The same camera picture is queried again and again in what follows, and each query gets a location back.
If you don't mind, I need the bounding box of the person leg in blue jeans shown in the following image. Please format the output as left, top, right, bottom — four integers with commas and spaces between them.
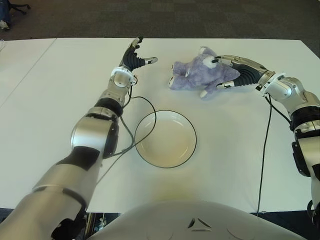
0, 0, 12, 31

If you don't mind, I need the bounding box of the purple plush bear doll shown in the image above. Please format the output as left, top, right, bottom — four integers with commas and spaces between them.
168, 45, 241, 101

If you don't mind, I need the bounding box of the silver robot torso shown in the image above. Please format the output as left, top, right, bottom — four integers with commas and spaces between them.
87, 198, 320, 240

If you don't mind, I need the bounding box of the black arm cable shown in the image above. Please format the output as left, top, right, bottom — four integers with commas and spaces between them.
96, 79, 158, 186
256, 92, 292, 216

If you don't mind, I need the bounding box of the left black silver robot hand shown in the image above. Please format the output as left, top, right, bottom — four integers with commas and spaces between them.
118, 36, 159, 72

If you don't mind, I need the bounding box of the white plate with black rim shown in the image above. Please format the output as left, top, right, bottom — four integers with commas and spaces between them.
134, 109, 198, 169

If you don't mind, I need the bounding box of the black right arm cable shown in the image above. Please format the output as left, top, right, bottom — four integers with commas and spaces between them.
256, 92, 292, 216

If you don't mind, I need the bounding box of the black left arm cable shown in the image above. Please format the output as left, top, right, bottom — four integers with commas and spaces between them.
96, 79, 158, 186

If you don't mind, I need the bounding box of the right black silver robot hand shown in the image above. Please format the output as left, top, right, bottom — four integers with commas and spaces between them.
211, 54, 276, 90

